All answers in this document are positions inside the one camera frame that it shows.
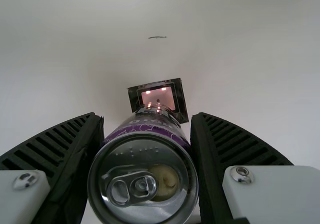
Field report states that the purple can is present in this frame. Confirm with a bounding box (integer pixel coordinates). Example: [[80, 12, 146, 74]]
[[87, 103, 200, 224]]

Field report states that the small square scanner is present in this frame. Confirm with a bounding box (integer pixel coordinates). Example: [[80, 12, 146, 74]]
[[126, 78, 190, 125]]

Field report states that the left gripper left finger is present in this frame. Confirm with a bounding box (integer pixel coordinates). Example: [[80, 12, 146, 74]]
[[0, 112, 106, 224]]

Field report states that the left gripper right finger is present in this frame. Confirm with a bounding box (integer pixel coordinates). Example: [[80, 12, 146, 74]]
[[190, 112, 320, 224]]

